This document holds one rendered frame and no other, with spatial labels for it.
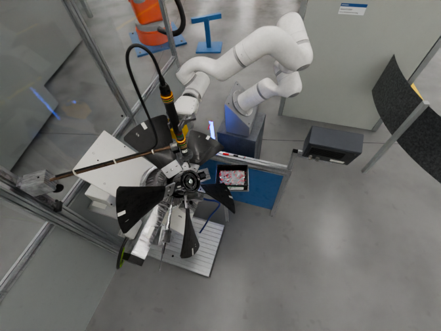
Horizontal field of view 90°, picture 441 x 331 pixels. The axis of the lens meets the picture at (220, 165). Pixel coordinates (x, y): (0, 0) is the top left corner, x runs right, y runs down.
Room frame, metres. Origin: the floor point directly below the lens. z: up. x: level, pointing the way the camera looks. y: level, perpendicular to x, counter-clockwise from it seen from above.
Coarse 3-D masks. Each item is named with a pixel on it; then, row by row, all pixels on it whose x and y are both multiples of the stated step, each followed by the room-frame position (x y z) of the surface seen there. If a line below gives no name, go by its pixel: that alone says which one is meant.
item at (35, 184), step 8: (24, 176) 0.55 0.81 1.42; (32, 176) 0.54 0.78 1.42; (40, 176) 0.54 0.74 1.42; (48, 176) 0.55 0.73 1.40; (16, 184) 0.51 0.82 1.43; (24, 184) 0.51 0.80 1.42; (32, 184) 0.50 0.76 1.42; (40, 184) 0.50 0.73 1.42; (48, 184) 0.51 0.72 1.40; (32, 192) 0.49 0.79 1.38; (40, 192) 0.49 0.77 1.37
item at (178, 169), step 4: (176, 160) 0.64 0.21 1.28; (168, 164) 0.63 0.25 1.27; (172, 164) 0.63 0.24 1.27; (176, 164) 0.63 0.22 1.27; (164, 168) 0.62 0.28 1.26; (168, 168) 0.62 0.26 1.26; (172, 168) 0.62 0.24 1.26; (176, 168) 0.62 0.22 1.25; (180, 168) 0.62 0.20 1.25; (164, 172) 0.61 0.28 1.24; (168, 172) 0.61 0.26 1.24; (172, 172) 0.61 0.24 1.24; (176, 172) 0.60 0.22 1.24; (168, 176) 0.59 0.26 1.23; (172, 176) 0.59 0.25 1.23
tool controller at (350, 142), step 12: (312, 132) 0.76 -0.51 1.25; (324, 132) 0.75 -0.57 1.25; (336, 132) 0.74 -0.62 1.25; (348, 132) 0.73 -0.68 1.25; (312, 144) 0.70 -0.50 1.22; (324, 144) 0.68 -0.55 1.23; (336, 144) 0.67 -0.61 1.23; (348, 144) 0.66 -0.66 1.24; (360, 144) 0.65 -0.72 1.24; (312, 156) 0.72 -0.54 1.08; (324, 156) 0.69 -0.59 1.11; (336, 156) 0.66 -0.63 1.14; (348, 156) 0.63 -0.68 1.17
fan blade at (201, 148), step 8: (192, 136) 0.88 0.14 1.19; (192, 144) 0.82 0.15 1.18; (200, 144) 0.82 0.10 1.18; (208, 144) 0.82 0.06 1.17; (216, 144) 0.83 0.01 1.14; (200, 152) 0.76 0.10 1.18; (208, 152) 0.76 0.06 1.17; (216, 152) 0.77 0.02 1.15; (192, 160) 0.70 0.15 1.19; (200, 160) 0.70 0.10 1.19
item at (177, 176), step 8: (176, 176) 0.58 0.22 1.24; (184, 176) 0.57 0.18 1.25; (192, 176) 0.58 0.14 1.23; (168, 184) 0.57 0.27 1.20; (176, 184) 0.54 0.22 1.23; (184, 184) 0.53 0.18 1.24; (192, 184) 0.55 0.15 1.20; (176, 192) 0.54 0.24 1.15; (184, 192) 0.50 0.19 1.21; (192, 192) 0.50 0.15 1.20
